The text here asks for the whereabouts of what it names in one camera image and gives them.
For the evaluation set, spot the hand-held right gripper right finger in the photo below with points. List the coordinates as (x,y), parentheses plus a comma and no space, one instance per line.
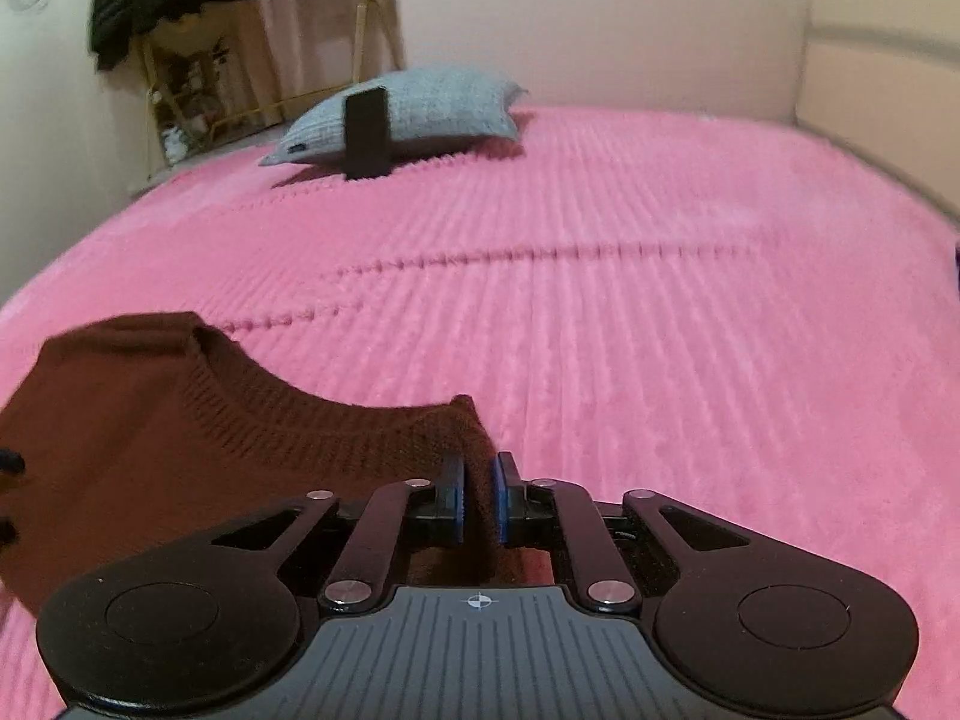
(499,510)

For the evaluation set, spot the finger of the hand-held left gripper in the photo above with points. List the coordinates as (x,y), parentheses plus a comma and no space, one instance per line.
(9,461)
(7,530)

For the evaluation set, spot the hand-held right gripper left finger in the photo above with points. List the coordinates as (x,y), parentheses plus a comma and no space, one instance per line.
(459,510)

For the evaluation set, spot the brown knit sweater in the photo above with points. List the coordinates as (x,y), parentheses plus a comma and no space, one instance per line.
(150,450)

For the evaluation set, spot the gold metal clothes rack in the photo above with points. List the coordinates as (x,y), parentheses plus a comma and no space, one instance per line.
(364,26)

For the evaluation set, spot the pink ribbed blanket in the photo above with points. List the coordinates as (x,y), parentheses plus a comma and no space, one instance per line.
(637,315)

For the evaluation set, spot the white bag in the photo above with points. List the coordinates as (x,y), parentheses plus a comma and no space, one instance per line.
(174,142)

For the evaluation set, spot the black rectangular object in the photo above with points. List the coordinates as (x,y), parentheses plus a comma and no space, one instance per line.
(365,135)

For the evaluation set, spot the grey knit pillow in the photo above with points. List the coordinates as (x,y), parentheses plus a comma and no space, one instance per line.
(435,109)

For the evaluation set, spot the pink curtain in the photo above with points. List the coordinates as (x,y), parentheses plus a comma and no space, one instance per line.
(315,37)

